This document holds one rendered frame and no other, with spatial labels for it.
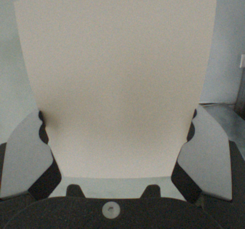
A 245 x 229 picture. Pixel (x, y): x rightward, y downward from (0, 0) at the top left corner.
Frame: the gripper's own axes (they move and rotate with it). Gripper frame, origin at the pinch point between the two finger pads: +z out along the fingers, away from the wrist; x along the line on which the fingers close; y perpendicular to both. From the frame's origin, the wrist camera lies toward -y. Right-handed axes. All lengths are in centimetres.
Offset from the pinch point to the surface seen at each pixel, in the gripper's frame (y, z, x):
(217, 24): -8.7, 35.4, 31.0
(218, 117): 20.8, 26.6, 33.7
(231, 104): 21, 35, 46
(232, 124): 20.4, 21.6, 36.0
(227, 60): 3, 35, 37
